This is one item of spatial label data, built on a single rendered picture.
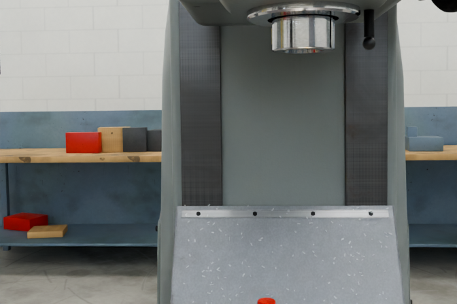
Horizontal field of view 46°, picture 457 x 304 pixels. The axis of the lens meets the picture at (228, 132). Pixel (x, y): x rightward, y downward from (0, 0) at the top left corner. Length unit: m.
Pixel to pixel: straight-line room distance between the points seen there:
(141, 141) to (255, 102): 3.43
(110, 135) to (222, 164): 3.51
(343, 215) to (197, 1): 0.40
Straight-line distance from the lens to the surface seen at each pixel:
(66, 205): 4.99
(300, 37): 0.40
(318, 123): 0.79
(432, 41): 4.86
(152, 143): 4.22
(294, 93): 0.79
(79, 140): 4.27
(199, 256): 0.79
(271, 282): 0.78
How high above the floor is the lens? 1.24
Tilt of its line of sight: 3 degrees down
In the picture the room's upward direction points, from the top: 1 degrees counter-clockwise
